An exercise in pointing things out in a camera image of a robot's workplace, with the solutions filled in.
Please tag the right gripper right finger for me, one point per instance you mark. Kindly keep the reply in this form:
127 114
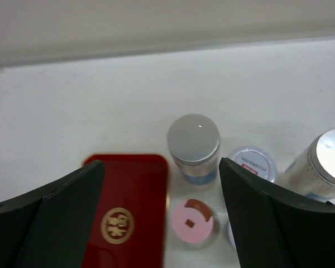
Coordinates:
275 227

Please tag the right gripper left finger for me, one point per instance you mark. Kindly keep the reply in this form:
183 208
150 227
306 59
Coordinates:
50 226

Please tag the pink lid spice jar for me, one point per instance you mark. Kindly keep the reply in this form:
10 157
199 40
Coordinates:
195 223

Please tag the silver lid blue label jar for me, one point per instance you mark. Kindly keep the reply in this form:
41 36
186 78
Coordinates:
193 141

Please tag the front white lid small jar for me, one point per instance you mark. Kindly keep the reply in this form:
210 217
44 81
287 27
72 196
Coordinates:
230 235

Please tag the tall silver lid spice jar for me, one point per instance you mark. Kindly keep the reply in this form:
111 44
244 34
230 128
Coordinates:
312 173

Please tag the red rectangular tray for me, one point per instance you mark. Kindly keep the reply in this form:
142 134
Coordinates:
129 225

